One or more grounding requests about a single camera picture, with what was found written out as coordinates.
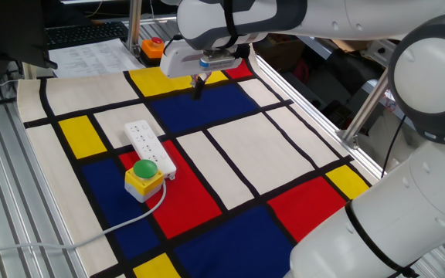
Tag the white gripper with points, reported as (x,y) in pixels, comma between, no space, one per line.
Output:
(176,62)

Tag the white power strip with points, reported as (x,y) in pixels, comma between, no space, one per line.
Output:
(145,143)

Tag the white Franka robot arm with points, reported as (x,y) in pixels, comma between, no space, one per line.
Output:
(400,216)

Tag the orange emergency stop button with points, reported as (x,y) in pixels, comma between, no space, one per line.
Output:
(152,49)

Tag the green button yellow box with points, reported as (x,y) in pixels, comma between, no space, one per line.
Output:
(143,185)

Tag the Mondrian pattern cloth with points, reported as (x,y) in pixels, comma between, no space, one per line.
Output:
(261,154)

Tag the red plastic item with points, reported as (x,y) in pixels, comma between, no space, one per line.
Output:
(301,71)

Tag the printed paper sheet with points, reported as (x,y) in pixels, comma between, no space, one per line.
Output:
(91,58)

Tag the black keyboard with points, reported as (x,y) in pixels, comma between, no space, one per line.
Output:
(83,34)

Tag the brown cardboard box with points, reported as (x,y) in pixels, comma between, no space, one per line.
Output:
(348,45)

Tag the black monitor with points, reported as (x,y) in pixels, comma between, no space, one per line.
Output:
(6,31)

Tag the grey gripper camera blue end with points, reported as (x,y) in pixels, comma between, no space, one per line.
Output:
(216,62)

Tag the vertical aluminium post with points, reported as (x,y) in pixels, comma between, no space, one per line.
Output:
(134,23)

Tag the aluminium frame rail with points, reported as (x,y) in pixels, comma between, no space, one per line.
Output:
(319,116)

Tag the aluminium post with bracket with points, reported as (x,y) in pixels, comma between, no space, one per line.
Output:
(365,110)

